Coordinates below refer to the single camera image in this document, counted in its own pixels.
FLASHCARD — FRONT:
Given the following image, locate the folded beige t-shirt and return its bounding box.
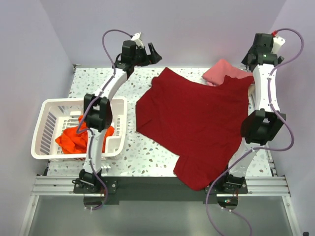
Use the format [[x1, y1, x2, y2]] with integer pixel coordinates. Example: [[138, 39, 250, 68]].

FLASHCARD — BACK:
[[248, 84, 255, 97]]

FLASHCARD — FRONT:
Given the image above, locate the folded pink t-shirt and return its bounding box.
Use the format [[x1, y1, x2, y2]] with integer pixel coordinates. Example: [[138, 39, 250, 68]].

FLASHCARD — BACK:
[[202, 59, 252, 87]]

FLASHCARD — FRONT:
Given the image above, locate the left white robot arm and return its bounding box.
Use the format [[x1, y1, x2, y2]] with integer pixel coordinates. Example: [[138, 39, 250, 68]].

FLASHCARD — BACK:
[[73, 39, 162, 193]]

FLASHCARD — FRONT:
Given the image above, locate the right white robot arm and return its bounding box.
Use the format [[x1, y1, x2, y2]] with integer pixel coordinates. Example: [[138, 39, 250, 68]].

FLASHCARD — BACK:
[[219, 33, 286, 193]]

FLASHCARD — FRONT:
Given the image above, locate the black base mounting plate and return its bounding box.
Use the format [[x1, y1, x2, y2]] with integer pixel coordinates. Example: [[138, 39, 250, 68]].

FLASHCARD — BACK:
[[73, 176, 248, 206]]

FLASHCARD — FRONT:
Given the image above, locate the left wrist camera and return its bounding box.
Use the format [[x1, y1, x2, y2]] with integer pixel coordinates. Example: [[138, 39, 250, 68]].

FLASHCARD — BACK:
[[131, 32, 144, 48]]

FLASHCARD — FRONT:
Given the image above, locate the white plastic laundry basket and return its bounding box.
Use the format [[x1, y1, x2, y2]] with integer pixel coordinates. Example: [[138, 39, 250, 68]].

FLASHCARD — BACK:
[[31, 96, 127, 162]]

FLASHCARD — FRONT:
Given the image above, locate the dark red t-shirt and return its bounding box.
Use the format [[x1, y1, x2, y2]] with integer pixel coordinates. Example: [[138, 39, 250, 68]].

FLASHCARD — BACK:
[[135, 68, 253, 190]]

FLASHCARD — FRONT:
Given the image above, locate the aluminium extrusion rail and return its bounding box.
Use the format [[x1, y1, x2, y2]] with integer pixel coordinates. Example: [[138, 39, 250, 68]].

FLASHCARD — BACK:
[[31, 176, 290, 197]]

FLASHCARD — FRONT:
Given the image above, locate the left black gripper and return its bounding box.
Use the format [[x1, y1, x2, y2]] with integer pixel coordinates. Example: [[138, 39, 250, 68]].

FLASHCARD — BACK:
[[132, 42, 162, 66]]

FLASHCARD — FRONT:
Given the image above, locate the orange t-shirt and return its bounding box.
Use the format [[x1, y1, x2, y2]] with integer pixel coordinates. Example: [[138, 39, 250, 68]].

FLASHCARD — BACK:
[[55, 121, 115, 154]]

